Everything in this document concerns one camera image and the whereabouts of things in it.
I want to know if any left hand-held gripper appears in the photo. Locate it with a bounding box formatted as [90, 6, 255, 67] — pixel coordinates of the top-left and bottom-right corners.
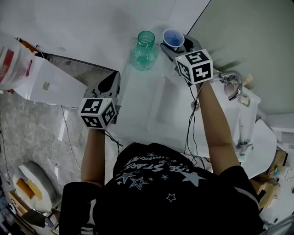
[78, 71, 122, 130]

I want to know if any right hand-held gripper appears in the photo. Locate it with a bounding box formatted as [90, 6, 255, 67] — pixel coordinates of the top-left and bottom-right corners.
[160, 34, 214, 85]

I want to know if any blue plastic cup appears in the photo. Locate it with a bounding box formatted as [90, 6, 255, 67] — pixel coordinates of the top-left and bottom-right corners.
[162, 28, 185, 52]

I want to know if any green transparent plastic bottle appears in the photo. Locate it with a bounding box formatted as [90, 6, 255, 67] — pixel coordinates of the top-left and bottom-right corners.
[130, 30, 160, 72]

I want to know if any person's left forearm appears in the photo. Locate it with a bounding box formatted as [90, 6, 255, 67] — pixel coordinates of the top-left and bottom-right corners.
[80, 127, 107, 188]

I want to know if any person's right forearm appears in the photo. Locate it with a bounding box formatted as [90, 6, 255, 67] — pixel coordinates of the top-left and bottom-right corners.
[197, 81, 241, 175]

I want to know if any white vanity cabinet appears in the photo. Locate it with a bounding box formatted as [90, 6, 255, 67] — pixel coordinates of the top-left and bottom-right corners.
[116, 20, 262, 161]

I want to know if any chrome faucet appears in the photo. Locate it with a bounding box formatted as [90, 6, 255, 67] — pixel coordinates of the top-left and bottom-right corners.
[213, 70, 244, 101]

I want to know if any pink tumbler cup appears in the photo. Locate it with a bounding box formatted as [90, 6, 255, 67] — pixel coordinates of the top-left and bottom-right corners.
[224, 81, 241, 97]

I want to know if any wooden brush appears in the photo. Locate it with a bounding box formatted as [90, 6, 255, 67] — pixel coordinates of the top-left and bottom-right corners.
[243, 73, 254, 86]

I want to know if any orange sofa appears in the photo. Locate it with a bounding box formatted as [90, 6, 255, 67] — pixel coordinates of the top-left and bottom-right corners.
[15, 36, 40, 56]

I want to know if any white plastic bag with label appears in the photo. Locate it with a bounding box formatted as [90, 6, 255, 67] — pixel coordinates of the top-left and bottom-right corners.
[0, 33, 35, 90]

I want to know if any white round pouf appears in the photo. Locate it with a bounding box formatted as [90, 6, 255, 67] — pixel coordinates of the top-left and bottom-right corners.
[12, 162, 58, 213]

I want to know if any yellow cushion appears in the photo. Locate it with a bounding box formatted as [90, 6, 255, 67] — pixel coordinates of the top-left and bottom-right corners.
[26, 179, 43, 201]

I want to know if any white bathtub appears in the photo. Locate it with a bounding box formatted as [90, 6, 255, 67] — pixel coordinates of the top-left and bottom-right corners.
[243, 119, 278, 179]

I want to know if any black star-print T-shirt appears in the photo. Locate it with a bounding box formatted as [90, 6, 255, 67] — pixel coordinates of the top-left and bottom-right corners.
[59, 142, 265, 235]

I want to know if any orange cushion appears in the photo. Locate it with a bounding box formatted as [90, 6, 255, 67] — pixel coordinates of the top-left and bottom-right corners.
[16, 178, 35, 199]

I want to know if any dark wooden chair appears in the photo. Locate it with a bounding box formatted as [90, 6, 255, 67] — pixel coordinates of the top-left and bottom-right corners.
[22, 207, 54, 228]

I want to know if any cardboard box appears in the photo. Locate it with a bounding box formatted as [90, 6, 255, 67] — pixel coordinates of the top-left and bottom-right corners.
[254, 150, 288, 208]

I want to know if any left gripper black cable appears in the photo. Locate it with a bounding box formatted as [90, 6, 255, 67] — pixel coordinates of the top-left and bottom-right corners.
[104, 129, 124, 148]

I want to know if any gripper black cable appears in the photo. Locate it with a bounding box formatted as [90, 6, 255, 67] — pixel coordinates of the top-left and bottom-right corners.
[184, 84, 208, 166]
[104, 129, 124, 148]

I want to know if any white power cable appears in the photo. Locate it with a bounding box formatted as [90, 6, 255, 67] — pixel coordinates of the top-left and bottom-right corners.
[60, 106, 82, 171]

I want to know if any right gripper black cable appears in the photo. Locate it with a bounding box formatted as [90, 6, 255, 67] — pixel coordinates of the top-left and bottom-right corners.
[184, 84, 208, 166]

